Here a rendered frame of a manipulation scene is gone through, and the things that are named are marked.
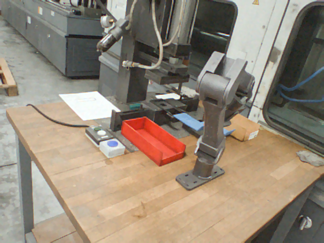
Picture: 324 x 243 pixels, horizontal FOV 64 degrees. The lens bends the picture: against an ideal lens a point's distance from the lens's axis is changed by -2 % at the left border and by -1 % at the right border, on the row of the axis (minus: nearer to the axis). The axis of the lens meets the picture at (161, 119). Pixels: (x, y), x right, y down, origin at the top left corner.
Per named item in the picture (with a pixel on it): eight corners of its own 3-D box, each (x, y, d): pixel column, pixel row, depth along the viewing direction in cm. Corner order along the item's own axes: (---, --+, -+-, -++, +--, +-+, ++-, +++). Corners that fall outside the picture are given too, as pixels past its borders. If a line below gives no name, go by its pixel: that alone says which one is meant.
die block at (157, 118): (151, 128, 118) (154, 113, 114) (138, 118, 124) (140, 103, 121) (182, 121, 131) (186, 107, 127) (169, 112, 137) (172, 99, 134)
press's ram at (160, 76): (159, 92, 109) (173, 18, 97) (124, 72, 126) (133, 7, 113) (188, 88, 121) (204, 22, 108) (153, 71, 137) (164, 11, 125)
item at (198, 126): (200, 132, 103) (202, 126, 101) (173, 116, 112) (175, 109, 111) (210, 129, 107) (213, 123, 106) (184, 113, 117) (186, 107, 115)
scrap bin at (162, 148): (159, 166, 92) (162, 153, 90) (120, 133, 108) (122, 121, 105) (183, 158, 100) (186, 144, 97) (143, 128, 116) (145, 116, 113)
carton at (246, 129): (241, 143, 122) (247, 129, 118) (202, 120, 138) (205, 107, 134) (255, 138, 130) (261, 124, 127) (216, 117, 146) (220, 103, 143)
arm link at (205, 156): (203, 133, 91) (195, 139, 86) (226, 144, 87) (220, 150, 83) (198, 148, 94) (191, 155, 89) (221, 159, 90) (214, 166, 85)
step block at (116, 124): (113, 131, 108) (115, 112, 104) (109, 128, 110) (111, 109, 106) (126, 129, 112) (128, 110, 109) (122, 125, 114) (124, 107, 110)
